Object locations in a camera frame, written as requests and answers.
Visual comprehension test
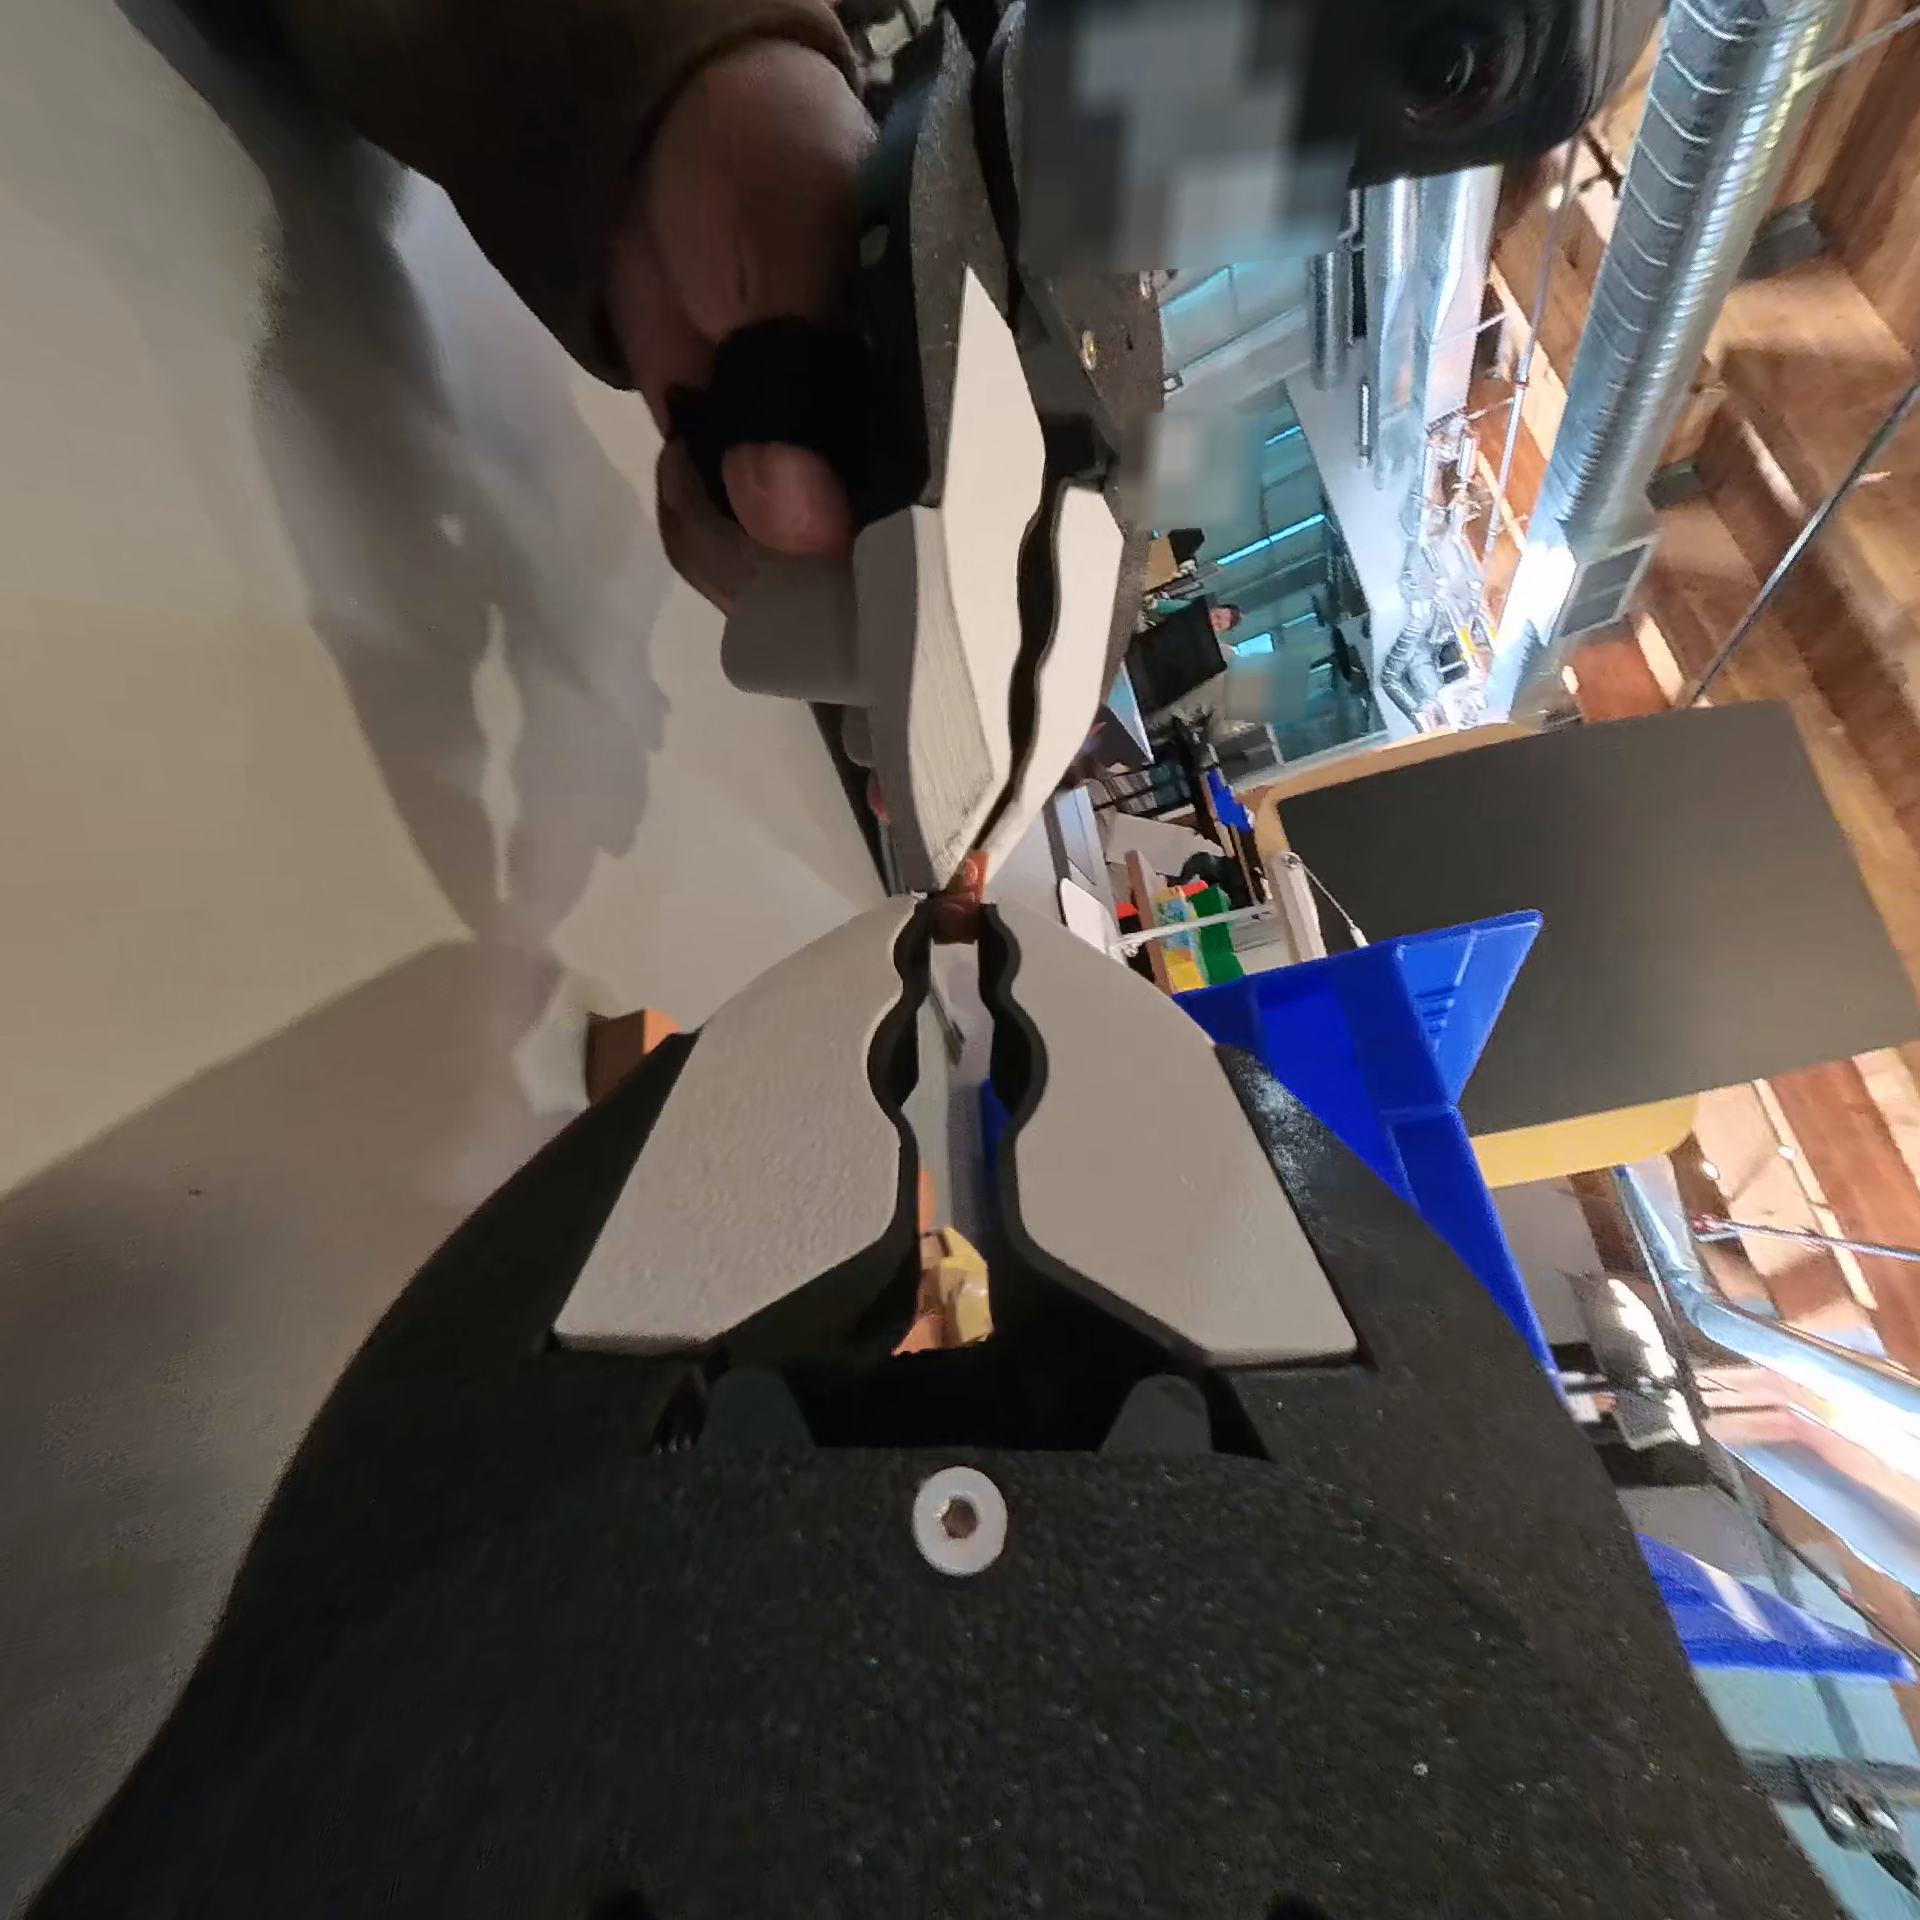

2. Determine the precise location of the person's left forearm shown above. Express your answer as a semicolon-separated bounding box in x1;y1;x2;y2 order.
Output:
165;0;872;392

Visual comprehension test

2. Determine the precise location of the grey desk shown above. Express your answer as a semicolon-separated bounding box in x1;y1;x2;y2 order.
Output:
0;0;962;1920

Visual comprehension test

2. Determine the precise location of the person's left hand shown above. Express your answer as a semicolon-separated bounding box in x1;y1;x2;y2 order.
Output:
609;38;893;608

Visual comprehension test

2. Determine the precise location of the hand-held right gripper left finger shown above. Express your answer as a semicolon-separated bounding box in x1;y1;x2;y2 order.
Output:
556;901;916;1357

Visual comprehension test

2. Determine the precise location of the blue plastic crate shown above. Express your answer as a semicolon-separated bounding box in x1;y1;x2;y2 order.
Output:
1636;1531;1920;1690

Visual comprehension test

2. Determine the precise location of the black board with wooden edge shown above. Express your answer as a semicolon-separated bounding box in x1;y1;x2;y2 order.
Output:
1275;700;1920;1191

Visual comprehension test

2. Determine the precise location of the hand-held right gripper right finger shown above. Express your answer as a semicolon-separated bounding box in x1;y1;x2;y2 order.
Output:
986;910;1356;1374

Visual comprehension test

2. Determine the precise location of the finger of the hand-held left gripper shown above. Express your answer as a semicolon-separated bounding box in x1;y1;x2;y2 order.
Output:
938;265;1136;894
715;500;1002;877

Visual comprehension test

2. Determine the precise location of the small brown brick piece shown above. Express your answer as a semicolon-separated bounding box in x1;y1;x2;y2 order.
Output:
582;1008;685;1100

